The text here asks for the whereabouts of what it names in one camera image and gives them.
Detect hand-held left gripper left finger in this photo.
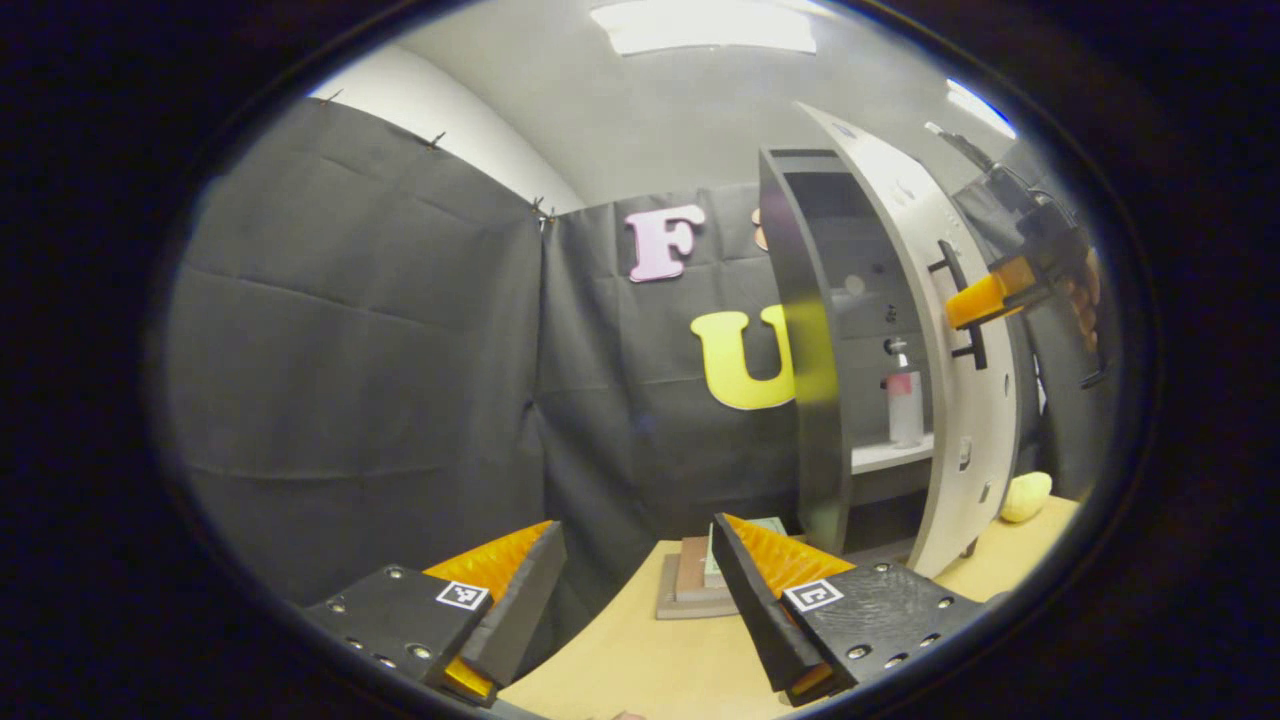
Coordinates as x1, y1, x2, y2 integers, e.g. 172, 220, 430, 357
300, 520, 568, 708

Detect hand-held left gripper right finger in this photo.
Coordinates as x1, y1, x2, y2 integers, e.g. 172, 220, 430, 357
710, 513, 986, 708

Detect black door handle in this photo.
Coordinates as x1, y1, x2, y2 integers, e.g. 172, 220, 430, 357
928, 240, 989, 371

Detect clear plastic bottle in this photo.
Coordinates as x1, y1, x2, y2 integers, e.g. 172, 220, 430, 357
880, 337, 926, 448

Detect dark grey cabinet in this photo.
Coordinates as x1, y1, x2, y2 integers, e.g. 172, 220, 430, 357
758, 148, 946, 561

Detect green cover book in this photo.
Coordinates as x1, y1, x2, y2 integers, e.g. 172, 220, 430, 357
703, 516, 791, 589

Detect small ceiling light panel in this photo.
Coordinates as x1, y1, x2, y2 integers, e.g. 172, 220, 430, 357
945, 78, 1018, 141

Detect yellow knitted pad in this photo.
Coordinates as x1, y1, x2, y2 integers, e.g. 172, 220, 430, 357
1000, 471, 1054, 524

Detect black backdrop cloth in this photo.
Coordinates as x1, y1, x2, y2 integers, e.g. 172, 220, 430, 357
165, 97, 1121, 611

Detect large ceiling light panel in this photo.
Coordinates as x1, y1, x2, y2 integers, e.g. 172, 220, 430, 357
590, 0, 818, 56

